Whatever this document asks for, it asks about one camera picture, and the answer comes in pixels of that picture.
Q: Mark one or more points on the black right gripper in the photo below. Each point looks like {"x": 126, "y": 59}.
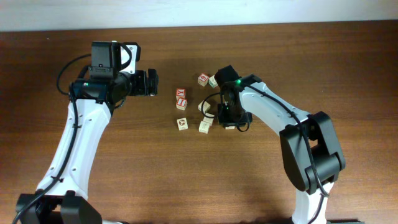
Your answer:
{"x": 233, "y": 118}

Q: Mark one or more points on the wooden block letter F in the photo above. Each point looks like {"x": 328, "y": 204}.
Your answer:
{"x": 204, "y": 107}

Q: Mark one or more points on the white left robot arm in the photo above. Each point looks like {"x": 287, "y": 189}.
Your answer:
{"x": 100, "y": 88}

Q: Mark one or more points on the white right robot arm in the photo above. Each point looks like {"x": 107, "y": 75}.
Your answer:
{"x": 311, "y": 152}

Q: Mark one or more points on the wooden block brown ball picture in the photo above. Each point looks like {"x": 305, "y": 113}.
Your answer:
{"x": 182, "y": 124}

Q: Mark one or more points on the red number nine block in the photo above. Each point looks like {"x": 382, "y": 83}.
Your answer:
{"x": 203, "y": 79}

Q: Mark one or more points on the red letter I block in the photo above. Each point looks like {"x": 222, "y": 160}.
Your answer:
{"x": 181, "y": 104}

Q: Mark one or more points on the red letter Y block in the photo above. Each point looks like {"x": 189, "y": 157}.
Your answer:
{"x": 180, "y": 93}

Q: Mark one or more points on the green letter wooden block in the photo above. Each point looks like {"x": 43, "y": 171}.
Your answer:
{"x": 212, "y": 82}

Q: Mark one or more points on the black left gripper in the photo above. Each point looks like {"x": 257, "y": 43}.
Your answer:
{"x": 141, "y": 88}

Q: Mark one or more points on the wooden block plain engraving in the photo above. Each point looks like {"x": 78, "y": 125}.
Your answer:
{"x": 204, "y": 127}

